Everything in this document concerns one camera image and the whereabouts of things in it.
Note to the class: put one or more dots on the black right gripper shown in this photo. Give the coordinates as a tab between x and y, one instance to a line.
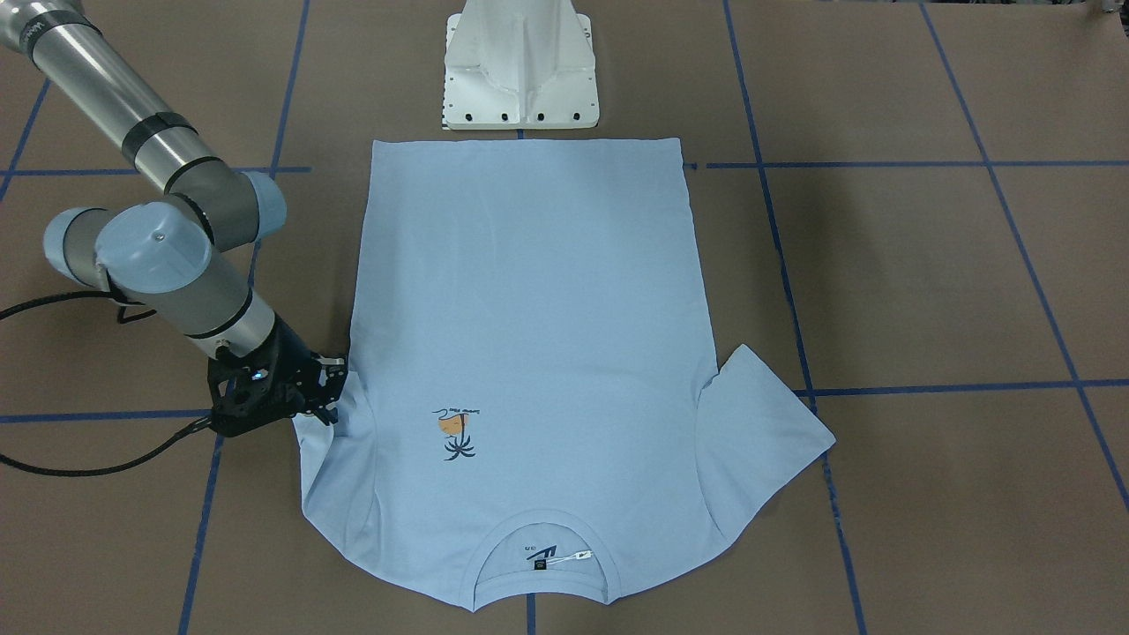
294	355

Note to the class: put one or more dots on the light blue t-shirt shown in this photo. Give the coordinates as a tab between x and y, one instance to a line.
533	403

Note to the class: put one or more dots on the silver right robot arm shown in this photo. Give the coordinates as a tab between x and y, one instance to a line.
169	254

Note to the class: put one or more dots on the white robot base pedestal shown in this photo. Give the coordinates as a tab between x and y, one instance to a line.
519	65

